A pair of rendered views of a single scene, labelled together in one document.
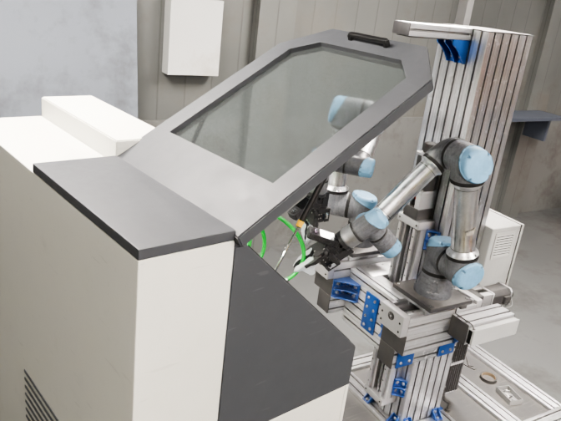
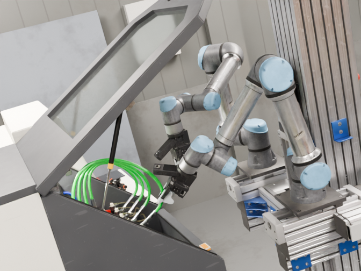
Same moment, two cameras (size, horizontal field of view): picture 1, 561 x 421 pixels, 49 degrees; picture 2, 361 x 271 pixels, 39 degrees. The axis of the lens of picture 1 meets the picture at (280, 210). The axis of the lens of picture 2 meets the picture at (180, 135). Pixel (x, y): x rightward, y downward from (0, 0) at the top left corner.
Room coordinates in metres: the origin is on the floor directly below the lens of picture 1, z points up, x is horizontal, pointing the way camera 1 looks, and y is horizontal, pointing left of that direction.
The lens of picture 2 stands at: (0.21, -0.94, 2.00)
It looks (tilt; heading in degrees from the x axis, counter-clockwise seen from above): 16 degrees down; 22
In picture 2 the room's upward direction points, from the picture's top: 14 degrees counter-clockwise
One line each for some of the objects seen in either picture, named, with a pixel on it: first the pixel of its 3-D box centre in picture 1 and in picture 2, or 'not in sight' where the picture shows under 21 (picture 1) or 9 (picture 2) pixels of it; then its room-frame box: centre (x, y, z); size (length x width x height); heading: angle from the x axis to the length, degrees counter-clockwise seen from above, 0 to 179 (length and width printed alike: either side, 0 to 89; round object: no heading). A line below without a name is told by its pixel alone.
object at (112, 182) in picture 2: not in sight; (116, 183); (2.59, 0.49, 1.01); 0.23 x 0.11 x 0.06; 42
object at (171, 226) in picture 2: not in sight; (187, 245); (2.10, -0.07, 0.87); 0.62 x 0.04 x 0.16; 42
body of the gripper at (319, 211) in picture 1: (315, 206); (179, 144); (2.16, -0.13, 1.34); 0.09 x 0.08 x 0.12; 132
